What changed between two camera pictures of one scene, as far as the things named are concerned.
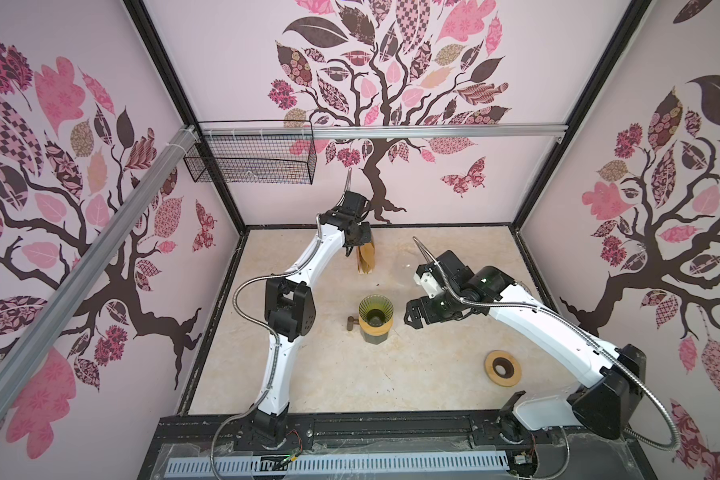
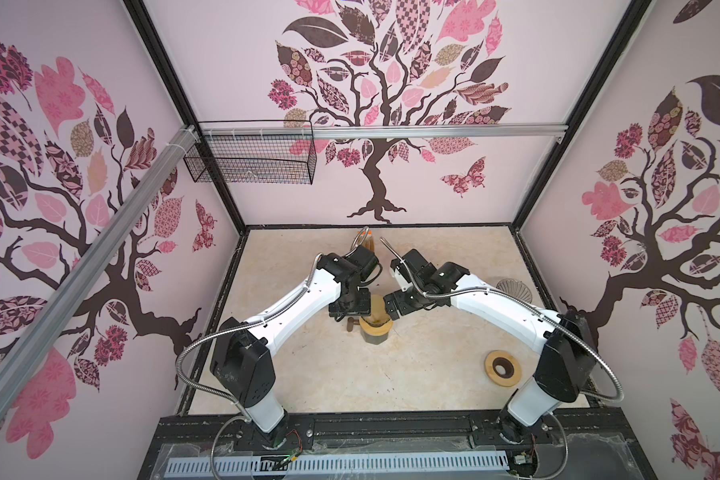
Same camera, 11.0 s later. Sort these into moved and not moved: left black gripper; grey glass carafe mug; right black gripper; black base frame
Moved: left black gripper; right black gripper
Not moved: black base frame; grey glass carafe mug
